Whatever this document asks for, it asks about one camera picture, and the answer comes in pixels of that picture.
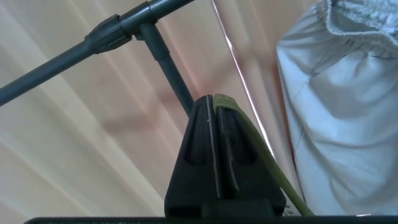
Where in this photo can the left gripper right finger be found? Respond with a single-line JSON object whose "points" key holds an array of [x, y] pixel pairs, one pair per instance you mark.
{"points": [[248, 180]]}

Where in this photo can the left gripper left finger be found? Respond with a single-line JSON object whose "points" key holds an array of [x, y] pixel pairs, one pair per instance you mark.
{"points": [[192, 174]]}

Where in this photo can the green printed shirt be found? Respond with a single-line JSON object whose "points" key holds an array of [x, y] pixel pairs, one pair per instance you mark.
{"points": [[225, 101]]}

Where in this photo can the pale grey shorts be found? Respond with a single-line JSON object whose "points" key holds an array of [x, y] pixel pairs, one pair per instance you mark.
{"points": [[342, 124]]}

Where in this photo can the black clothes rack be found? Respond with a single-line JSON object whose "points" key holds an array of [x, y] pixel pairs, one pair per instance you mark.
{"points": [[109, 32]]}

